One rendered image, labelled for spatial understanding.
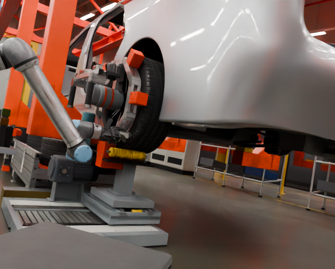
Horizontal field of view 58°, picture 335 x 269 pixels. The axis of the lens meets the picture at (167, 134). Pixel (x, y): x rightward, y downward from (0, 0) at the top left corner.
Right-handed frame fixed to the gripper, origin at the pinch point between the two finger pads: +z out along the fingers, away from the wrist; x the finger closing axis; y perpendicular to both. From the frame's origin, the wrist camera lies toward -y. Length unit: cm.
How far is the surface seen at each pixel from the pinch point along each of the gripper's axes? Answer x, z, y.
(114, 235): -27, -7, 52
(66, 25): 5, -33, -96
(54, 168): -54, -28, -10
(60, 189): -77, -17, -8
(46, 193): -80, -26, -6
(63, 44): -4, -33, -86
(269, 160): -45, 224, -45
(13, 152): -25, -59, 4
